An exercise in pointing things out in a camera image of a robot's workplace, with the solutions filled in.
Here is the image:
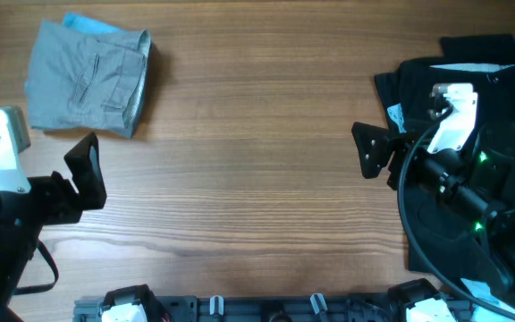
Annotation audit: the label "light blue garment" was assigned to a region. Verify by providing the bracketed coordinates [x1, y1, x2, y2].
[374, 52, 515, 315]

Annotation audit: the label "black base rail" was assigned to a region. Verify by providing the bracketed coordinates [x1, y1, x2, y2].
[72, 292, 476, 322]

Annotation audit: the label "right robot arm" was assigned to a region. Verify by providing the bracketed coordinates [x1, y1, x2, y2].
[351, 119, 515, 318]

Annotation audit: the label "black garment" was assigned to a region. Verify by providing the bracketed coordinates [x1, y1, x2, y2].
[374, 33, 515, 287]

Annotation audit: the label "grey shorts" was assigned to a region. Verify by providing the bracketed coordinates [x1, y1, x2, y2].
[24, 19, 152, 140]

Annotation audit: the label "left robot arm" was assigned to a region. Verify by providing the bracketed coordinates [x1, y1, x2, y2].
[0, 132, 106, 321]

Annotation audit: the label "folded blue denim garment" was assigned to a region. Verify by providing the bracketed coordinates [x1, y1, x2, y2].
[24, 12, 152, 140]

